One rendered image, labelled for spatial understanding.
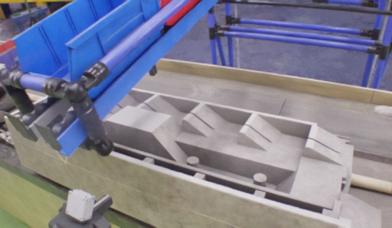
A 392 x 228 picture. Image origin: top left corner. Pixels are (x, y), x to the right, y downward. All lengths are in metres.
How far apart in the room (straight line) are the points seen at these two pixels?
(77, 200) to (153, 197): 0.23
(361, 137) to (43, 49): 1.03
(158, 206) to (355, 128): 0.79
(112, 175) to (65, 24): 0.38
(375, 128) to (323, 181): 0.57
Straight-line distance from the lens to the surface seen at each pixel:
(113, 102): 0.60
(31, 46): 0.67
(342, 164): 0.78
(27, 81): 0.59
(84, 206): 0.55
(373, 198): 0.98
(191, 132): 0.86
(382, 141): 1.18
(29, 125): 0.64
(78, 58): 0.54
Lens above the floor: 1.47
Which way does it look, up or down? 36 degrees down
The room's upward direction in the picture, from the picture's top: 8 degrees counter-clockwise
